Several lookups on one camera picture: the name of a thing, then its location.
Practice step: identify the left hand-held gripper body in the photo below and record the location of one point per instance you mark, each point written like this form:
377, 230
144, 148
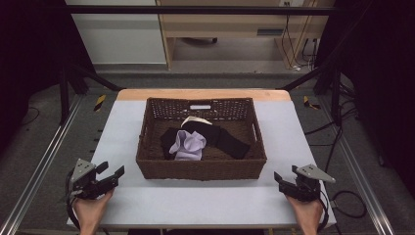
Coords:
85, 187

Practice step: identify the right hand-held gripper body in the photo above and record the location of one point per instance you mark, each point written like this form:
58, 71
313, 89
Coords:
306, 189

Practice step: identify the person's left hand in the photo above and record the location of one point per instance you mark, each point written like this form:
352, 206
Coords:
89, 212

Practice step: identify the person's right hand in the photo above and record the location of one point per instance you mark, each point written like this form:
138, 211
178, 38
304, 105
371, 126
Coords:
308, 215

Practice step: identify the grey table mat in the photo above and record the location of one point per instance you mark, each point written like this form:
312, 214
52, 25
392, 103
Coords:
137, 204

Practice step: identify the black cloth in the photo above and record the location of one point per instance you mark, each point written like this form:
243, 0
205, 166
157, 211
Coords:
230, 143

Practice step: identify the yellow black tape strip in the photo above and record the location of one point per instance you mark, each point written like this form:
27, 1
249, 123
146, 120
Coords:
100, 102
308, 103

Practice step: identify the brown wicker basket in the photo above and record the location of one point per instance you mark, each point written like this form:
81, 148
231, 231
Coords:
195, 170

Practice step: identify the lavender cloth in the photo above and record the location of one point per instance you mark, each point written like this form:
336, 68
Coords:
191, 147

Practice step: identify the cream cloth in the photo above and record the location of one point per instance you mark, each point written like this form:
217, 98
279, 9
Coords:
195, 119

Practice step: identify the wooden table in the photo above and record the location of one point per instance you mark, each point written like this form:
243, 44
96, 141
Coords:
202, 94

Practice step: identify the black curtain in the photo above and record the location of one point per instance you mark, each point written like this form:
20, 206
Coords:
381, 81
29, 52

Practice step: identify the white cabinet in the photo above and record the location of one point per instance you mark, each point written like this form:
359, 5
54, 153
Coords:
120, 39

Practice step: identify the wooden desk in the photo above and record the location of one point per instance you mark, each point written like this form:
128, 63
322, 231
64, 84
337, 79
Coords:
228, 26

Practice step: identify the black metal crossbar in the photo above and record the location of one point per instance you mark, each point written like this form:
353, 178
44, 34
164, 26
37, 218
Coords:
195, 9

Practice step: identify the aluminium floor rail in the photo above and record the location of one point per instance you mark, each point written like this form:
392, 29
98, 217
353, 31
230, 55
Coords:
362, 182
36, 176

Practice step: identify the black metal frame leg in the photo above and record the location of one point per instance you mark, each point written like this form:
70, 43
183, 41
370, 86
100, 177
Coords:
336, 94
64, 98

